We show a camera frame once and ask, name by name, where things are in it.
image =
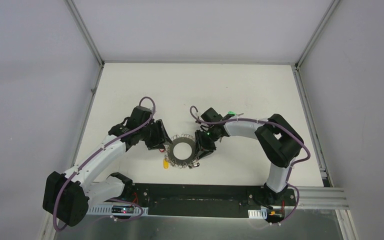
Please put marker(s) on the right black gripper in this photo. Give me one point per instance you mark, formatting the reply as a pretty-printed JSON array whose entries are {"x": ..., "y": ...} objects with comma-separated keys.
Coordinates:
[{"x": 202, "y": 148}]

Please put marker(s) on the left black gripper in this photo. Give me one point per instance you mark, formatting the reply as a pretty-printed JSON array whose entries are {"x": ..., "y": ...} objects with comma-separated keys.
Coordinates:
[{"x": 158, "y": 134}]

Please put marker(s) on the metal disc with keyrings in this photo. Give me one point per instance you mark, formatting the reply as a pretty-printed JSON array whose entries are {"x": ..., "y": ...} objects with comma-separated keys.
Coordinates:
[{"x": 181, "y": 152}]

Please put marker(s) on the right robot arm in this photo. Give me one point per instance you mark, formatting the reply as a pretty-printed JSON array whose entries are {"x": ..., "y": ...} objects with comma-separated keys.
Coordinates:
[{"x": 279, "y": 141}]

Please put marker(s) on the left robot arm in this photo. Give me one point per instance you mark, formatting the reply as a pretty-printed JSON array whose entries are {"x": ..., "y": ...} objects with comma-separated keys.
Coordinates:
[{"x": 69, "y": 195}]

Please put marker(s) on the yellow key tag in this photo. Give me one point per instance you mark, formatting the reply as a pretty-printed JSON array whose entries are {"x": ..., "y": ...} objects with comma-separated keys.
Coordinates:
[{"x": 166, "y": 164}]

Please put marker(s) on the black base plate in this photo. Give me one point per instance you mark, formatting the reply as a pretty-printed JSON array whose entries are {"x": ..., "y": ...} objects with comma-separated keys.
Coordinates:
[{"x": 179, "y": 200}]

